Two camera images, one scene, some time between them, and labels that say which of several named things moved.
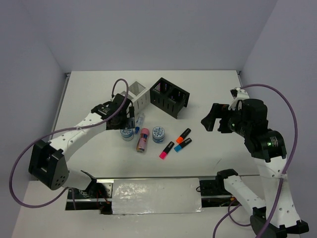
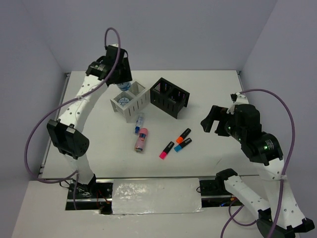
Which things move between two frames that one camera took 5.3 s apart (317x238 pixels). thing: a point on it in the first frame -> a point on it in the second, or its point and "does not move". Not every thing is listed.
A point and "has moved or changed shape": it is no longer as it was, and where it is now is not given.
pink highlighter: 163,154 does not move
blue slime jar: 158,134 -> 124,86
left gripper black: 128,122 -> 127,75
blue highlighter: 179,148 does not move
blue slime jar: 127,134 has moved or changed shape
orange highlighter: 180,140 does not move
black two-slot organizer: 169,97 does not move
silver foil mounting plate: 141,196 does not move
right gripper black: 218,110 does not move
